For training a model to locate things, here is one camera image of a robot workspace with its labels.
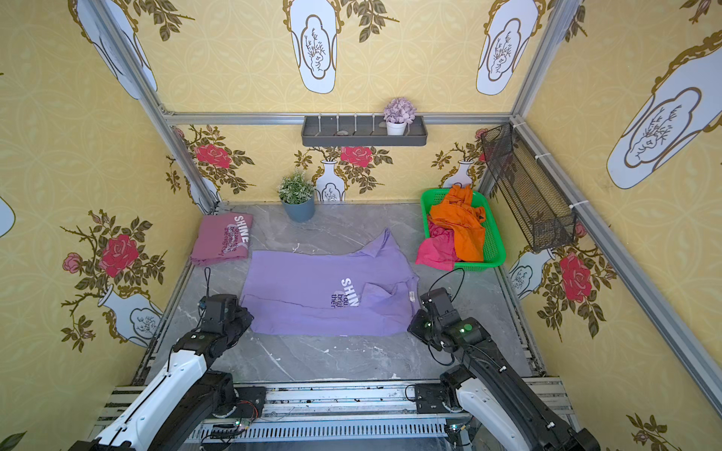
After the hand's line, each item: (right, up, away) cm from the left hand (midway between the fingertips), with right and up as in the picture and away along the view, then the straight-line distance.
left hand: (253, 313), depth 87 cm
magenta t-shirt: (+61, +19, +10) cm, 64 cm away
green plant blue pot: (+9, +40, +19) cm, 45 cm away
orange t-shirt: (+70, +32, +19) cm, 79 cm away
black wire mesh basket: (+89, +29, -3) cm, 93 cm away
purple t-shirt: (+35, +5, +6) cm, 36 cm away
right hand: (+48, -3, -6) cm, 49 cm away
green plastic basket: (+80, +19, +11) cm, 83 cm away
